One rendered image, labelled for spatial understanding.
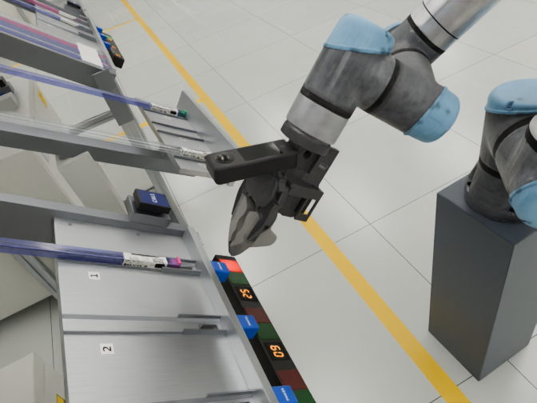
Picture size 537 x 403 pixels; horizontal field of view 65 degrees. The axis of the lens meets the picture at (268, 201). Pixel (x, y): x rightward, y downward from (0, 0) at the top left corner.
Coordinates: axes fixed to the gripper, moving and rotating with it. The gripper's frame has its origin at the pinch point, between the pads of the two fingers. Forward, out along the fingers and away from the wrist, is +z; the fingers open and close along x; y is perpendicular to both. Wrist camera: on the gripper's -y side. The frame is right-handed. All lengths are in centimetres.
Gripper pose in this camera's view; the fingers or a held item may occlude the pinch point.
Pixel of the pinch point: (230, 246)
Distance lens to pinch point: 63.1
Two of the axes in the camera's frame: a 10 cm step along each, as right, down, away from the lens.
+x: -4.2, -5.5, 7.3
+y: 7.8, 1.9, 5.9
